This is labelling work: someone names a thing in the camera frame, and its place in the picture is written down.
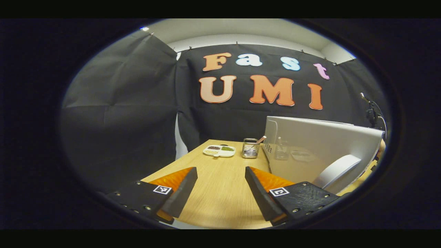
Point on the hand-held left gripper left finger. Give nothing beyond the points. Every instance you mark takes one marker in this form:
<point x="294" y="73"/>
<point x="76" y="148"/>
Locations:
<point x="179" y="196"/>

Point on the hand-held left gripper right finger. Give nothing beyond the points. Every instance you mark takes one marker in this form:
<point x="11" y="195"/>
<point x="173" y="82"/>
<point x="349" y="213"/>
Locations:
<point x="260" y="194"/>

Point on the white microwave oven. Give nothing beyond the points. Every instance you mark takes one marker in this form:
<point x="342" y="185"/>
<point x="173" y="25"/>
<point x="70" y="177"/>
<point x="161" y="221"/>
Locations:
<point x="327" y="144"/>

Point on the metal mesh utensil holder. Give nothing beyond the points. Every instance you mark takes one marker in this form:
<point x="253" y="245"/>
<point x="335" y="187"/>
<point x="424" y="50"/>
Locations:
<point x="249" y="151"/>

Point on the white divided snack dish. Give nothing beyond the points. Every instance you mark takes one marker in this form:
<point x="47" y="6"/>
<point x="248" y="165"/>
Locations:
<point x="218" y="153"/>

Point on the black backdrop cloth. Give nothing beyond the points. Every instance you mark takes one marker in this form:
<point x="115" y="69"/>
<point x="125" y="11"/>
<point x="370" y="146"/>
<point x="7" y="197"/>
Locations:
<point x="137" y="103"/>

